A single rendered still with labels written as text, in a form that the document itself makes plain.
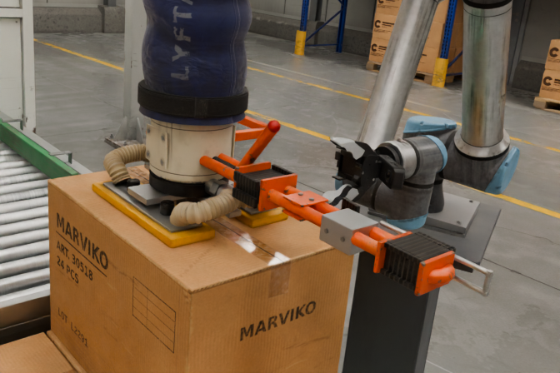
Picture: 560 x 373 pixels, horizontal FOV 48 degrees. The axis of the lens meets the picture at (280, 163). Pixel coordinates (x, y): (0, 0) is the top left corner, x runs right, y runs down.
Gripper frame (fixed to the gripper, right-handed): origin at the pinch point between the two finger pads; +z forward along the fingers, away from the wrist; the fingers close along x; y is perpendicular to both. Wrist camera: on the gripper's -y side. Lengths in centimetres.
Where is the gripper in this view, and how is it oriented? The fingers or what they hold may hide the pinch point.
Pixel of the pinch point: (328, 177)
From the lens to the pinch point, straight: 124.1
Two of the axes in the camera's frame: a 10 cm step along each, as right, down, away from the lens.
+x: 0.9, -9.5, -3.0
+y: -6.4, -2.9, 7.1
